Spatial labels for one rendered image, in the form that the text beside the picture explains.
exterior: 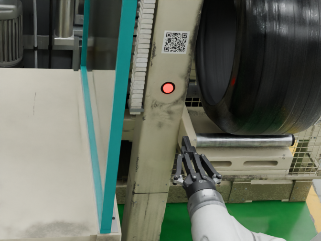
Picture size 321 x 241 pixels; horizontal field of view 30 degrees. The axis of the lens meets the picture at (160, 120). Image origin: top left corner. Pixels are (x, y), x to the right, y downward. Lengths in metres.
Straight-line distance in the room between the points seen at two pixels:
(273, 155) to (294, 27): 0.51
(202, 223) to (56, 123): 0.39
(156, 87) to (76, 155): 0.67
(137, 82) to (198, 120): 0.42
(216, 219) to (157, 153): 0.68
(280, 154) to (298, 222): 1.12
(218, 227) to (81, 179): 0.34
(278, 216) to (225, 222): 1.74
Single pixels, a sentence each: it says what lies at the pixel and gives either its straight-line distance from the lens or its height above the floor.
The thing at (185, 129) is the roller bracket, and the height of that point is 0.95.
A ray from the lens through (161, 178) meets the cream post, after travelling 2.07.
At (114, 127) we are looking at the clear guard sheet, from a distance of 0.91.
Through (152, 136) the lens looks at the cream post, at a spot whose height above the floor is 0.87.
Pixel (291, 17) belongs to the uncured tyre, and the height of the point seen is 1.38.
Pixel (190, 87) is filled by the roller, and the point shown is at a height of 0.92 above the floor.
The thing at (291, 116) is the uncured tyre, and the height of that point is 1.10.
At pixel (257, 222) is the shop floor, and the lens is 3.02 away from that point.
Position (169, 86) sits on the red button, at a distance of 1.84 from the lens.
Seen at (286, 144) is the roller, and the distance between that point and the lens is 2.01.
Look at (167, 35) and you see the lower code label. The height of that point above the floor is 1.24.
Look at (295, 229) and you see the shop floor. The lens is 3.06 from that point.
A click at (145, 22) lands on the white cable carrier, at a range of 1.73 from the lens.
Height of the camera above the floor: 2.05
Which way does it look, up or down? 35 degrees down
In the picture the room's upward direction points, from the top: 9 degrees clockwise
